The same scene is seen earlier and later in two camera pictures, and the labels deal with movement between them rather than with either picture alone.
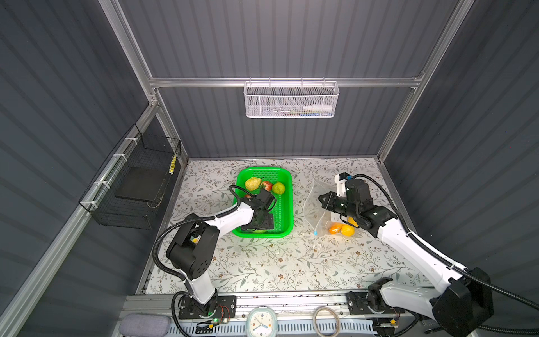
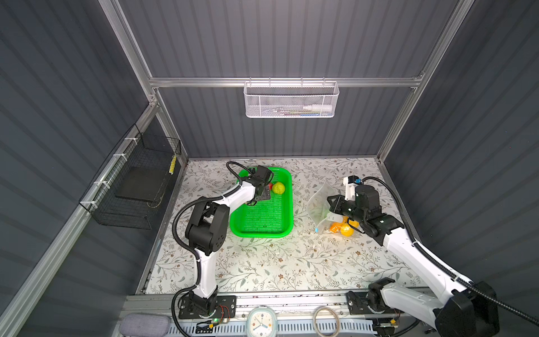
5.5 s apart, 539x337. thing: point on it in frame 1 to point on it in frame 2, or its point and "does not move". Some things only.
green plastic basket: x=278 y=181 does not move
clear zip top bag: x=322 y=221 does not move
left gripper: x=268 y=222 to x=265 y=193
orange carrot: x=335 y=228 does not move
